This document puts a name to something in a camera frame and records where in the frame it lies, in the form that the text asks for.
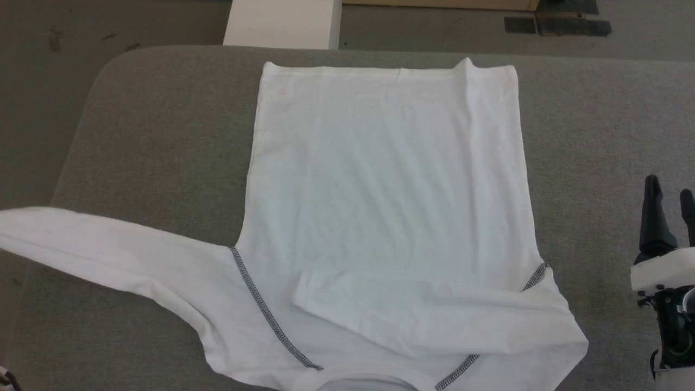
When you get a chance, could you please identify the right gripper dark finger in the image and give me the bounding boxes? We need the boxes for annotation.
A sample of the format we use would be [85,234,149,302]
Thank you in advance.
[679,188,695,249]
[639,174,679,266]

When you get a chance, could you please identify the white rectangular box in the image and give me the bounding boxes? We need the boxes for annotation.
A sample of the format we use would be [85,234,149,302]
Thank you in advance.
[223,0,342,51]

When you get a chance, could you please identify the white long-sleeve garment grey stitching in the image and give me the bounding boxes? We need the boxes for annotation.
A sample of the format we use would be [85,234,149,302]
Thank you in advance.
[0,57,590,391]

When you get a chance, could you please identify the small dark floor tape patch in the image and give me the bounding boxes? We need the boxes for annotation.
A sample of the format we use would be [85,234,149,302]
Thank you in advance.
[503,16,538,35]

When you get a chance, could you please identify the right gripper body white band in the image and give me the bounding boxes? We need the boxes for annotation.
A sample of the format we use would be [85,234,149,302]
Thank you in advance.
[630,246,695,371]

